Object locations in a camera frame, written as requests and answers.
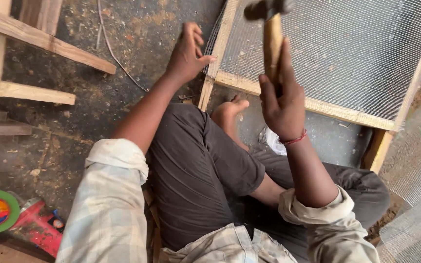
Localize wire mesh sheet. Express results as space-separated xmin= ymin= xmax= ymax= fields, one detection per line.
xmin=202 ymin=0 xmax=421 ymax=122

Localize red thread bracelet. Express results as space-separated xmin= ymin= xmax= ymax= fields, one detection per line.
xmin=278 ymin=129 xmax=308 ymax=146

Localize dark grey trousers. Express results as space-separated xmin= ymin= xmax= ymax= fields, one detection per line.
xmin=148 ymin=102 xmax=391 ymax=263

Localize wooden slats under person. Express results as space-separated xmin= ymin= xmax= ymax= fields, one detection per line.
xmin=143 ymin=186 xmax=164 ymax=263

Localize person's left hand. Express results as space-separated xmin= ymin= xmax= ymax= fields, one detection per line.
xmin=164 ymin=22 xmax=218 ymax=85

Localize white plastic bag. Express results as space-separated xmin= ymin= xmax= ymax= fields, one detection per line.
xmin=258 ymin=126 xmax=288 ymax=156

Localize red angle grinder green disc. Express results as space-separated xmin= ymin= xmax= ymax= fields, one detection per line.
xmin=0 ymin=189 xmax=66 ymax=258

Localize wooden handled hammer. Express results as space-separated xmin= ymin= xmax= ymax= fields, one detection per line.
xmin=243 ymin=0 xmax=295 ymax=96

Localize thin cable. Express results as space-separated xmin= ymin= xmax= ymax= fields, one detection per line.
xmin=96 ymin=0 xmax=197 ymax=101

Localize person's right hand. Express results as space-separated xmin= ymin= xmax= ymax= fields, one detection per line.
xmin=258 ymin=38 xmax=308 ymax=143

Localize wooden furniture frame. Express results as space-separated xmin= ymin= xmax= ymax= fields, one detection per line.
xmin=0 ymin=0 xmax=117 ymax=106

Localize short wooden block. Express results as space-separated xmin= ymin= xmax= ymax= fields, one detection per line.
xmin=0 ymin=110 xmax=33 ymax=138

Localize wire mesh roll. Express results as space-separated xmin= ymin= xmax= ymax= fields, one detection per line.
xmin=376 ymin=80 xmax=421 ymax=263

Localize pale checked shirt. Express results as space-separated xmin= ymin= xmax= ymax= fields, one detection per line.
xmin=55 ymin=139 xmax=381 ymax=263

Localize person's bare foot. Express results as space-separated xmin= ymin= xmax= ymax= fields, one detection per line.
xmin=210 ymin=96 xmax=250 ymax=152

